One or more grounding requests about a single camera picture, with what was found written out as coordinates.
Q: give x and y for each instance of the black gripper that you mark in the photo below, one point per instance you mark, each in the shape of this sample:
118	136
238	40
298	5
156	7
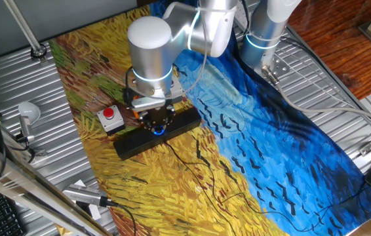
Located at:
157	115

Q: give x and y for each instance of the blue-lit speaker knob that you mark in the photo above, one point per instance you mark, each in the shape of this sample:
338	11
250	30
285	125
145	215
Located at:
158	131

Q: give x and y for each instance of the black speaker bar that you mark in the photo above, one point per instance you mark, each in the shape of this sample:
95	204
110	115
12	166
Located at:
133	147

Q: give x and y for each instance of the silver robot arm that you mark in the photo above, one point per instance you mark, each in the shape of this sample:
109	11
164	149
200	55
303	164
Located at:
152	49

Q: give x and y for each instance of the orange box red mushroom button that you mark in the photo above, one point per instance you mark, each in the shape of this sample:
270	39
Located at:
135	113

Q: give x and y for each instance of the grey box small red button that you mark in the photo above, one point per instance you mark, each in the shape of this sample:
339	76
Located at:
177	88

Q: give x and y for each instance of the white box red mushroom button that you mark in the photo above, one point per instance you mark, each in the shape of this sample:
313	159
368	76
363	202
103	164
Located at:
115	124

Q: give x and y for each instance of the white paper card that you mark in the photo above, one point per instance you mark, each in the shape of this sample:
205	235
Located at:
80	183
95	212

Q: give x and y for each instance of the painted wheatfield print cloth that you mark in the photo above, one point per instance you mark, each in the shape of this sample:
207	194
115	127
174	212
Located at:
270	147

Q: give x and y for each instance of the silver pole with black base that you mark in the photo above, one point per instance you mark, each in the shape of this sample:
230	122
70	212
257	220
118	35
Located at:
24	26

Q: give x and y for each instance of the silver wrist bracket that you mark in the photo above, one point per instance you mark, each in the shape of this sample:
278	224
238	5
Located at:
149	103

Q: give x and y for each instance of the silver ridged camera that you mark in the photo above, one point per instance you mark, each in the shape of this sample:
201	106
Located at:
84	195

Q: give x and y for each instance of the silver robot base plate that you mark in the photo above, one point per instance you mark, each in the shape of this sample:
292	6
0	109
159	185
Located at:
282	67

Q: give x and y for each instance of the aluminium frame bar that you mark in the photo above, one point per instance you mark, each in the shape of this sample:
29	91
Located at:
25	187

